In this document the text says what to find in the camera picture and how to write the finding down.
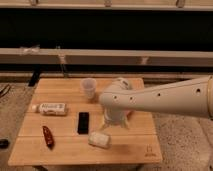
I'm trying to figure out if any black object on floor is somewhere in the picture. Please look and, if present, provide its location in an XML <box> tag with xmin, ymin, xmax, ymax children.
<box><xmin>0</xmin><ymin>139</ymin><xmax>10</xmax><ymax>149</ymax></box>

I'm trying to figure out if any red chili pepper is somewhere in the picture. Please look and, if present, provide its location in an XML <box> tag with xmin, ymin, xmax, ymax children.
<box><xmin>43</xmin><ymin>126</ymin><xmax>54</xmax><ymax>149</ymax></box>

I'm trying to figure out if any long wooden rail beam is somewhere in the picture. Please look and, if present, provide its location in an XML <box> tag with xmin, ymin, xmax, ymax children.
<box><xmin>0</xmin><ymin>47</ymin><xmax>213</xmax><ymax>67</ymax></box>

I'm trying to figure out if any black rectangular block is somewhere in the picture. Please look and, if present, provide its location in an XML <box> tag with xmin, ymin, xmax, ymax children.
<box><xmin>78</xmin><ymin>112</ymin><xmax>89</xmax><ymax>134</ymax></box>

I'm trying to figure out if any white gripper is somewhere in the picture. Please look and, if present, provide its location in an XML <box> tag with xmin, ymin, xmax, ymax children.
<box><xmin>100</xmin><ymin>108</ymin><xmax>130</xmax><ymax>130</ymax></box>

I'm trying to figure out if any wooden table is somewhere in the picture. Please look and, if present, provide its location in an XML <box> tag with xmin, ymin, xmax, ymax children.
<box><xmin>8</xmin><ymin>78</ymin><xmax>162</xmax><ymax>166</ymax></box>

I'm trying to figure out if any clear plastic cup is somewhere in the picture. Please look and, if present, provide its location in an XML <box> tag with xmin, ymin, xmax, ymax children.
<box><xmin>80</xmin><ymin>78</ymin><xmax>97</xmax><ymax>99</ymax></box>

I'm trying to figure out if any white labelled plastic bottle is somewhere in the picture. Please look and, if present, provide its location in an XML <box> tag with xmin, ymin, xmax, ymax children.
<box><xmin>32</xmin><ymin>103</ymin><xmax>67</xmax><ymax>116</ymax></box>

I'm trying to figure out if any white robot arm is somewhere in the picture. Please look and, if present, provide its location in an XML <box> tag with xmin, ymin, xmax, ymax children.
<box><xmin>99</xmin><ymin>76</ymin><xmax>213</xmax><ymax>129</ymax></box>

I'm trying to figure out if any black cable left floor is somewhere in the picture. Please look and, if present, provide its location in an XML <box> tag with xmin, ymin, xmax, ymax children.
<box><xmin>0</xmin><ymin>83</ymin><xmax>12</xmax><ymax>98</ymax></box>

